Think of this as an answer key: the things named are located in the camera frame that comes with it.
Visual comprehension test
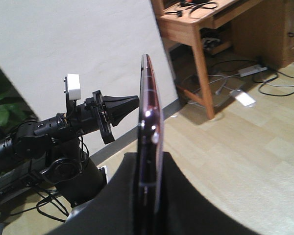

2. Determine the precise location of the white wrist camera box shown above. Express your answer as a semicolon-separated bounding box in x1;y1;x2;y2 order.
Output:
64;73;81;100

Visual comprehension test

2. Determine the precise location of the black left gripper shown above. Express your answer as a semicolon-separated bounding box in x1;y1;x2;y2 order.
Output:
85;90;139;144

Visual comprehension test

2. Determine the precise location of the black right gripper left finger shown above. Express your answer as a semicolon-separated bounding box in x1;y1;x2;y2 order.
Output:
48;153;137;235

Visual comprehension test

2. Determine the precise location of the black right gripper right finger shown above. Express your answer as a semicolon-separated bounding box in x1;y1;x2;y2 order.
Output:
161;152;257;235

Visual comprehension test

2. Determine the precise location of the white power strip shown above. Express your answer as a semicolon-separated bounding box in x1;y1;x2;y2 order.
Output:
238;64;268;77

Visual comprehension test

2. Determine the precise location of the wooden desk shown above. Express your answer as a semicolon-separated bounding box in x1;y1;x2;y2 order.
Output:
151;0;294;119

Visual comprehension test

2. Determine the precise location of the black purple smartphone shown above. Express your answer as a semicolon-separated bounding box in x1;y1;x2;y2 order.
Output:
136;54;164;235

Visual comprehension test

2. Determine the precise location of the green plant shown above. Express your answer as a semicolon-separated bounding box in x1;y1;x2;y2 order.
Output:
0;68;38;129

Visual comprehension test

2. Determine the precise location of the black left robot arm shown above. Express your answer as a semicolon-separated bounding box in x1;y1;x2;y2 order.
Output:
0;91;139;207

